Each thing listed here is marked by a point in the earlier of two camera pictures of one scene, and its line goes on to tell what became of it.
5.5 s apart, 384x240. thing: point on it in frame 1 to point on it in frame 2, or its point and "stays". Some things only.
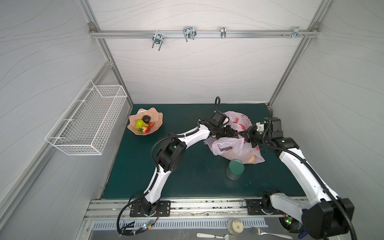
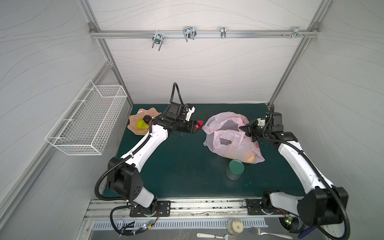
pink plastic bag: (237, 149) stays
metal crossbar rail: (119, 34) stays
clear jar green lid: (235, 168) stays
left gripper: (227, 133) to (191, 125)
